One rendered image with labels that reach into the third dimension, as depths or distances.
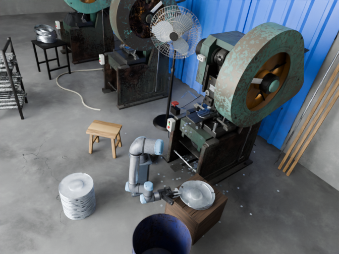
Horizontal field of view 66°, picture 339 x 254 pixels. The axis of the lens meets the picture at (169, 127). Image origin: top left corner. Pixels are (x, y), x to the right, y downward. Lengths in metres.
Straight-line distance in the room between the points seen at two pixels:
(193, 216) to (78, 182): 1.06
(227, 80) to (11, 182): 2.34
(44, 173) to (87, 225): 0.82
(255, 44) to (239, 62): 0.15
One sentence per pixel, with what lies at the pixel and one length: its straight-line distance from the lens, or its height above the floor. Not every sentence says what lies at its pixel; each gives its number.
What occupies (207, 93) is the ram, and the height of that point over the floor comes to 0.99.
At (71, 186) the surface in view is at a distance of 2.50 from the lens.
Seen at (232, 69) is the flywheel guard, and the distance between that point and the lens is 1.88.
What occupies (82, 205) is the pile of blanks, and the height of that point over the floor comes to 0.20.
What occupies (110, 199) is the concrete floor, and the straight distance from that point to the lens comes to 2.76.
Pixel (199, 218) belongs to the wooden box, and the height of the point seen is 0.35.
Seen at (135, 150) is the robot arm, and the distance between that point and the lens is 1.93.
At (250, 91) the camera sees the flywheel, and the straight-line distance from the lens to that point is 2.19.
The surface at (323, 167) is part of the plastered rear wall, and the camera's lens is 3.61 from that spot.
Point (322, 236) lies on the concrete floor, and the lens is 3.10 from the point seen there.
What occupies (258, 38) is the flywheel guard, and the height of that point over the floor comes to 1.68.
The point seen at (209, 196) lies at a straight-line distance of 2.36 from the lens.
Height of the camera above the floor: 2.21
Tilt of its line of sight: 37 degrees down
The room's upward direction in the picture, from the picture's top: 7 degrees clockwise
